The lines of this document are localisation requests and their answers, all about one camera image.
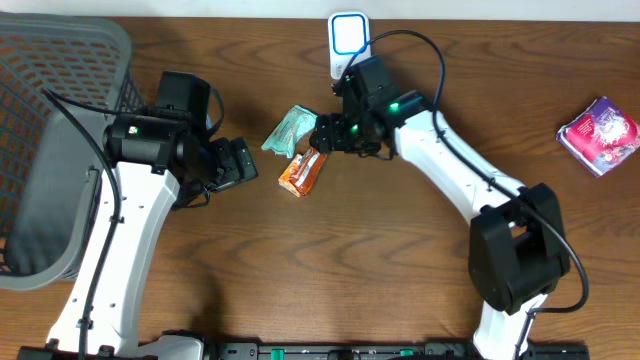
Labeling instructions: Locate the green wet wipes pack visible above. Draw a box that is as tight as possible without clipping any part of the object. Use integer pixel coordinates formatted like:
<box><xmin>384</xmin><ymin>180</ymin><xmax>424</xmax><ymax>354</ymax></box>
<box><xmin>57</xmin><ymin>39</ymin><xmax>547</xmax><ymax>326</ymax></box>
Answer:
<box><xmin>261</xmin><ymin>105</ymin><xmax>317</xmax><ymax>159</ymax></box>

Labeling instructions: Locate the orange tissue pack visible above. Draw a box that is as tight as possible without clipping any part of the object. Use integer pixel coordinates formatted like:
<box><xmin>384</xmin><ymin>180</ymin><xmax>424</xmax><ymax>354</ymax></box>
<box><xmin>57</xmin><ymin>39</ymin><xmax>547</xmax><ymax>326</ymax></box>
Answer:
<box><xmin>278</xmin><ymin>154</ymin><xmax>302</xmax><ymax>197</ymax></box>

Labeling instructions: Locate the red chocolate bar wrapper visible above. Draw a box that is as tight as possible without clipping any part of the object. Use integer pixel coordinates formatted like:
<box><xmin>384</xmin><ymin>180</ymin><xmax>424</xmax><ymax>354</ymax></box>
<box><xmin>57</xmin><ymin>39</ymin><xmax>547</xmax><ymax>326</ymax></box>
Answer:
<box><xmin>288</xmin><ymin>147</ymin><xmax>327</xmax><ymax>197</ymax></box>

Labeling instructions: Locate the purple snack packet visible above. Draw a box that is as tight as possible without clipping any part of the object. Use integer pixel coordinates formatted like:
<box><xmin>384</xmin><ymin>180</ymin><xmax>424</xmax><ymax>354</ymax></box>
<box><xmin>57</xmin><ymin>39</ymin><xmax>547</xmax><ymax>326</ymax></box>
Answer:
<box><xmin>556</xmin><ymin>96</ymin><xmax>639</xmax><ymax>177</ymax></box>

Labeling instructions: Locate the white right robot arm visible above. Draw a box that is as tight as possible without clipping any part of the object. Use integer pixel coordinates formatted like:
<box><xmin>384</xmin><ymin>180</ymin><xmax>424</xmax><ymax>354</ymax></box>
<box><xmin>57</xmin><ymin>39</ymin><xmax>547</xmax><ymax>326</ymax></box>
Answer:
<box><xmin>310</xmin><ymin>56</ymin><xmax>570</xmax><ymax>359</ymax></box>

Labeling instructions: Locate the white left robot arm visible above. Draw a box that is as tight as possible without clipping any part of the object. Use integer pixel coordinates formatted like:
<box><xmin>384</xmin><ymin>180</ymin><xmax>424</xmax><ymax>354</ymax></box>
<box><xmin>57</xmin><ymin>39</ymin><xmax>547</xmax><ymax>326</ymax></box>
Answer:
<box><xmin>17</xmin><ymin>71</ymin><xmax>258</xmax><ymax>360</ymax></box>

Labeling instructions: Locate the white barcode scanner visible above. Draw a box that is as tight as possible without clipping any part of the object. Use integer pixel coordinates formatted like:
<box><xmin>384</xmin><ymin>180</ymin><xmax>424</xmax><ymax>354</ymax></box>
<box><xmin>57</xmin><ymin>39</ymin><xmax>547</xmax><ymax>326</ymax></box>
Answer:
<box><xmin>327</xmin><ymin>11</ymin><xmax>371</xmax><ymax>80</ymax></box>

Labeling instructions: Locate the grey plastic basket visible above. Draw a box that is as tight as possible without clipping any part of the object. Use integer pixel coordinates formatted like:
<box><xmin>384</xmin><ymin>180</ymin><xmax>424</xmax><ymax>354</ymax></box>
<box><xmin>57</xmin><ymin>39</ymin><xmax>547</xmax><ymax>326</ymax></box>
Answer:
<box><xmin>1</xmin><ymin>13</ymin><xmax>143</xmax><ymax>291</ymax></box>

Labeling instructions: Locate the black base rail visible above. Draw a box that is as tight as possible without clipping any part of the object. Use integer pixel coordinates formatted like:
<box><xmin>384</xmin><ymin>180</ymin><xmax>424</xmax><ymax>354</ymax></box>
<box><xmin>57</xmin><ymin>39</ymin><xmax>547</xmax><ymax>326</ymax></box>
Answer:
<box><xmin>16</xmin><ymin>330</ymin><xmax>590</xmax><ymax>360</ymax></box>

